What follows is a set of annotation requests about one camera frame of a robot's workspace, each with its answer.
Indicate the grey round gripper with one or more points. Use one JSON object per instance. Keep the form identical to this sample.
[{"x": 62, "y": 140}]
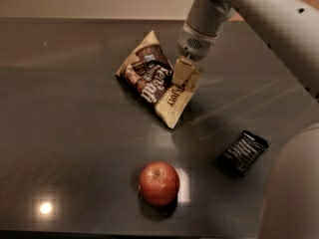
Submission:
[{"x": 195, "y": 44}]

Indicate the brown tan chip bag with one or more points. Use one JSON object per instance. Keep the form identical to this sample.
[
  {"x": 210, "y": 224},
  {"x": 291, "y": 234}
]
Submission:
[{"x": 149, "y": 72}]

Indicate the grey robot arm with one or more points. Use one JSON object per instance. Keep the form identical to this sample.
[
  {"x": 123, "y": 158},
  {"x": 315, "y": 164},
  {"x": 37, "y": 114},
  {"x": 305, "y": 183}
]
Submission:
[{"x": 274, "y": 93}]

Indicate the black snack bar wrapper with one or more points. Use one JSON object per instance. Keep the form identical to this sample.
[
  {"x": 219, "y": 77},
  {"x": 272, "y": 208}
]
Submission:
[{"x": 243, "y": 152}]

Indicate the red apple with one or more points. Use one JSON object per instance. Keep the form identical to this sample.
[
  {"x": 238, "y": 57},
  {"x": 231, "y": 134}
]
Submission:
[{"x": 159, "y": 184}]

